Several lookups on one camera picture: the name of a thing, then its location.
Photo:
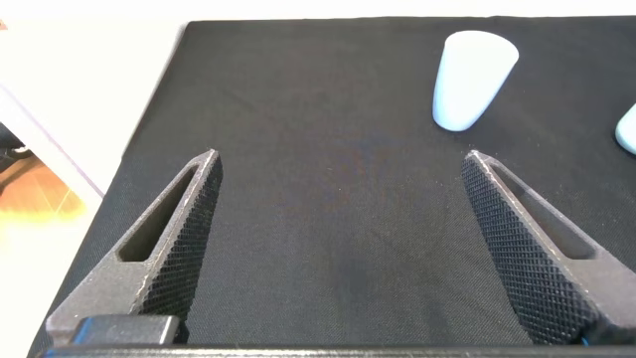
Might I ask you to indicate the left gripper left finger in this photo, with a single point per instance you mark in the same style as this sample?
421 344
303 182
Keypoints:
119 288

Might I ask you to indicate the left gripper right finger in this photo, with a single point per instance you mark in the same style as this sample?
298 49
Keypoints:
556 278

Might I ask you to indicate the teal green plastic cup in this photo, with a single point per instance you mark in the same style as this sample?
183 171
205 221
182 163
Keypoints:
628 131

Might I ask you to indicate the white floor trim strip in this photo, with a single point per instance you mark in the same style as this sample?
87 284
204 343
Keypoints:
49 149

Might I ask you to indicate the light blue plastic cup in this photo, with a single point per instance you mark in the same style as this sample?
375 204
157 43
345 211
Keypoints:
469 79

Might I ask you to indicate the black table cloth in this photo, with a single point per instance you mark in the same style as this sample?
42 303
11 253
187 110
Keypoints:
338 174

